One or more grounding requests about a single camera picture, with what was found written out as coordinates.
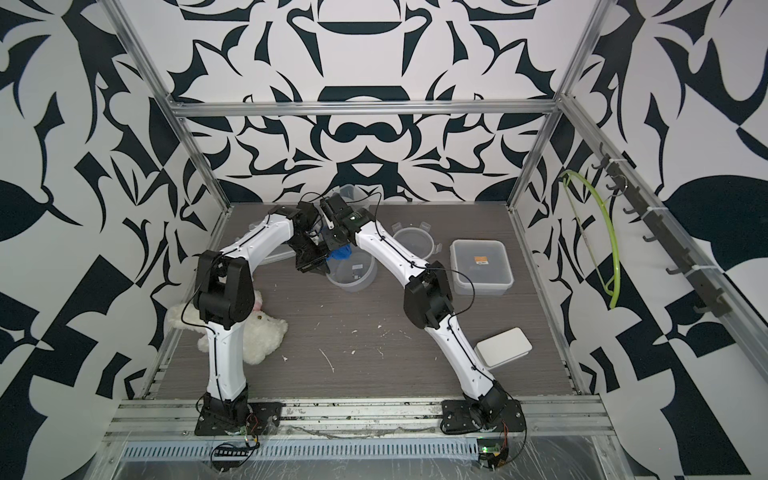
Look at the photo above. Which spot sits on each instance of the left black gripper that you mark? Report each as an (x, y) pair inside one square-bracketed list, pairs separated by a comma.
[(303, 265)]

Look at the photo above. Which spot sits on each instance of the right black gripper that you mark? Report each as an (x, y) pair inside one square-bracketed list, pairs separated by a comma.
[(329, 237)]

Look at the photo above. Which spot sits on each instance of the blue microfiber cloth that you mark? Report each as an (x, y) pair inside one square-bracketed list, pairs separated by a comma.
[(341, 253)]

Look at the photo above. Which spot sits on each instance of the tall rectangular clear lunch box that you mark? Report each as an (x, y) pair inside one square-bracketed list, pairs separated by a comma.
[(352, 195)]

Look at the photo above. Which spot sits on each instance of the clear rectangular lunch box lid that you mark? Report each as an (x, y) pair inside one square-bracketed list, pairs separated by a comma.
[(277, 231)]

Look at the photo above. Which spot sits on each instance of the round clear lunch box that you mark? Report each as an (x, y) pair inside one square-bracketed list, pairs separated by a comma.
[(353, 274)]

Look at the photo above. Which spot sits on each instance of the round clear lunch box lid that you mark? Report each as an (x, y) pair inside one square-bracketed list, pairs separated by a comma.
[(417, 239)]

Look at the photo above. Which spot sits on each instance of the square clear lunch box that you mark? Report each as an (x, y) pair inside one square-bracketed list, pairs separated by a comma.
[(480, 267)]

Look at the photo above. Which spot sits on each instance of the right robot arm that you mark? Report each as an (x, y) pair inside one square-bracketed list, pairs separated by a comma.
[(427, 303)]

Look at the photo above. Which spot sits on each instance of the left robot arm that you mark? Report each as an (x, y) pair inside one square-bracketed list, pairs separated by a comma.
[(224, 297)]

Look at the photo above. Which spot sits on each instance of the white plush toy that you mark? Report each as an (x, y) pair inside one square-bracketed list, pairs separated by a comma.
[(263, 334)]

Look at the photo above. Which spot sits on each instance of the white flat box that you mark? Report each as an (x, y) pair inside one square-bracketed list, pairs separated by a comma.
[(503, 348)]

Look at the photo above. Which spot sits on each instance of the green bow saw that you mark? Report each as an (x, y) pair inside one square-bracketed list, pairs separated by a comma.
[(597, 232)]

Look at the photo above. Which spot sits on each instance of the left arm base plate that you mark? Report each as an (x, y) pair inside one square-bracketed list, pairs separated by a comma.
[(218, 418)]

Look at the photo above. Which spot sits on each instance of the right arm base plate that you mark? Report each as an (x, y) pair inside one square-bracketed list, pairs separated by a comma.
[(461, 417)]

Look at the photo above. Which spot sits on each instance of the black wall hook rack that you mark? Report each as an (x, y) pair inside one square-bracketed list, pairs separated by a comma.
[(665, 230)]

